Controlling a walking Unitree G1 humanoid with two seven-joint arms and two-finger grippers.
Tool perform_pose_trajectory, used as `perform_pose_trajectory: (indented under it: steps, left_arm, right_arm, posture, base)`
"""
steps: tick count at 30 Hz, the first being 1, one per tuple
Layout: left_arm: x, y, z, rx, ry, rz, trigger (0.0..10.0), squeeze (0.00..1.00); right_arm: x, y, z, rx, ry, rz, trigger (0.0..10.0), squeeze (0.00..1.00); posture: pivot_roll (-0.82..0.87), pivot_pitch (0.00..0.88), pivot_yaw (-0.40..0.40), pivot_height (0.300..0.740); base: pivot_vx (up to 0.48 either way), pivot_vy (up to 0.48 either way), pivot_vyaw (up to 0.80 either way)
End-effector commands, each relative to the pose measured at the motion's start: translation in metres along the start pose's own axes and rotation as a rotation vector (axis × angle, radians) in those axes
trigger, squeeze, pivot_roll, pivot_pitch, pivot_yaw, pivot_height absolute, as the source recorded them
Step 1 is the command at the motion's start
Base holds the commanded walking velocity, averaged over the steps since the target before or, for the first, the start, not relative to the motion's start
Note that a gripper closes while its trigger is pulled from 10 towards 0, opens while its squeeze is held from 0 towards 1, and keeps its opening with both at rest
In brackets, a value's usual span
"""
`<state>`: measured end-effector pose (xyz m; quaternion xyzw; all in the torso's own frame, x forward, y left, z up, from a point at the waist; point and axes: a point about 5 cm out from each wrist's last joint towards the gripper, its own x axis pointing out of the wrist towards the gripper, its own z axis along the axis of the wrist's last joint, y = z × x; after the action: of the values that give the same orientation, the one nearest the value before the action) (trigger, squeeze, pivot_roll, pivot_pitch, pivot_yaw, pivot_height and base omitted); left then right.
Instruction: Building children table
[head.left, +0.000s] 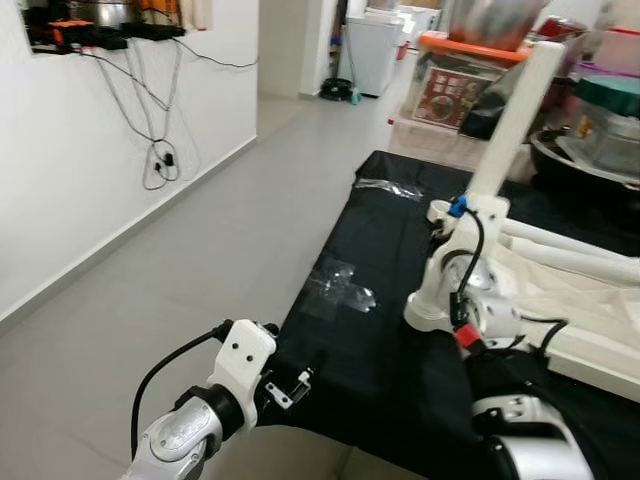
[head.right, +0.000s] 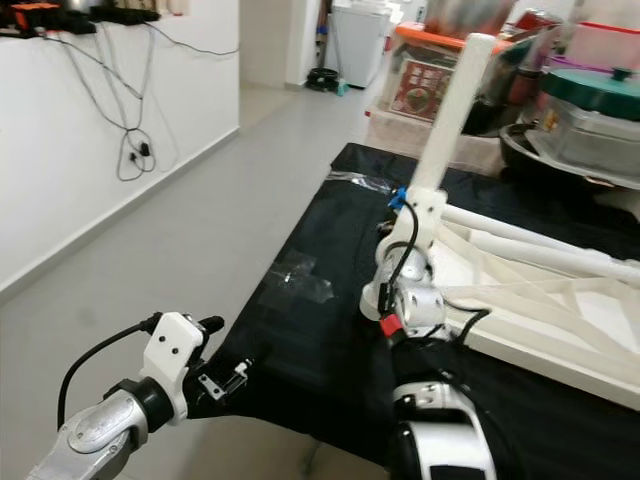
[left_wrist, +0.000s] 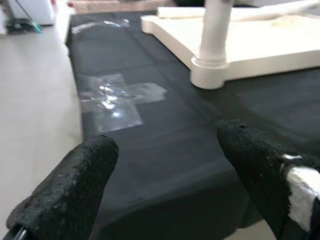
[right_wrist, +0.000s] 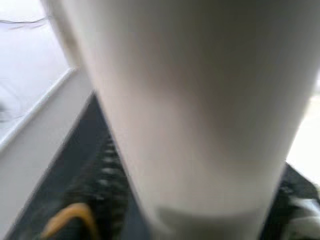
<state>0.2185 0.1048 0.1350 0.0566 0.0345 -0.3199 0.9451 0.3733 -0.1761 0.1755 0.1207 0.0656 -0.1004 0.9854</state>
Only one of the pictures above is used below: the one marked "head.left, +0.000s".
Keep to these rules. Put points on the clear plastic storage container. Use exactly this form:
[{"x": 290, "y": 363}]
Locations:
[{"x": 610, "y": 140}]

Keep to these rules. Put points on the black tablecloth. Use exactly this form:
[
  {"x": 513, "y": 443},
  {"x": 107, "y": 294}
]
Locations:
[{"x": 340, "y": 350}]

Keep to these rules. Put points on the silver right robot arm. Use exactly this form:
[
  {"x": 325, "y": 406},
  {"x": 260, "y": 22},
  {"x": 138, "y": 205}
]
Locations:
[{"x": 495, "y": 310}]

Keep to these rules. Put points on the white appliance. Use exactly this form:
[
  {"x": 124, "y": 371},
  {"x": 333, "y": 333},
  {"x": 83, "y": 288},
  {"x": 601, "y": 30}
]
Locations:
[{"x": 375, "y": 55}]

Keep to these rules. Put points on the black wok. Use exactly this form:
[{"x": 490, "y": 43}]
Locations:
[{"x": 560, "y": 170}]

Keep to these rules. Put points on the black glossy bag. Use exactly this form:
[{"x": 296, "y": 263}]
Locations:
[{"x": 490, "y": 115}]

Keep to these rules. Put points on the green lidded pot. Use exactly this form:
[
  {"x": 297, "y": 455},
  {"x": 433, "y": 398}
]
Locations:
[{"x": 610, "y": 95}]

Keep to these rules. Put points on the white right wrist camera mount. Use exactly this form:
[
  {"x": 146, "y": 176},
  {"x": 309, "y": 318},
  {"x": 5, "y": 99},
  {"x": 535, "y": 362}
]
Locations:
[{"x": 485, "y": 215}]

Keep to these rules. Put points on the clear tape patch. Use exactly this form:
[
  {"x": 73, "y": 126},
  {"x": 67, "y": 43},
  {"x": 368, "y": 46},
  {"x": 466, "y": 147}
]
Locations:
[{"x": 340, "y": 290}]

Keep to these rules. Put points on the orange black device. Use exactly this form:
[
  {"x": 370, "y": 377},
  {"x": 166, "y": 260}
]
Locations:
[{"x": 68, "y": 32}]

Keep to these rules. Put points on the clear tape strip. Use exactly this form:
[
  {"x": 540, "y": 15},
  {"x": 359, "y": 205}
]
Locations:
[{"x": 390, "y": 188}]

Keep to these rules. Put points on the orange lidded storage box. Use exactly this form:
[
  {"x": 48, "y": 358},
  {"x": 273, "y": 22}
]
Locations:
[{"x": 470, "y": 45}]

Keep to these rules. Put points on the red lidded clear tub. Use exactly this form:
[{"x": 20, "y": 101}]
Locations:
[{"x": 620, "y": 50}]

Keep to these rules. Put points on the teal mop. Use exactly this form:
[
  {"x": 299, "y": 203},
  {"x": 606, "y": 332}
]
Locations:
[{"x": 353, "y": 95}]

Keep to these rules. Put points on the white plastic table top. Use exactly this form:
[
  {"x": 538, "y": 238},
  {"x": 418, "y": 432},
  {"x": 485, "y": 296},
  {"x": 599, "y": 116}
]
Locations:
[{"x": 590, "y": 330}]

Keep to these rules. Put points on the steel pot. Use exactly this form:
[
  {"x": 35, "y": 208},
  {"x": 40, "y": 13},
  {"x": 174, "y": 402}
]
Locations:
[{"x": 490, "y": 20}]

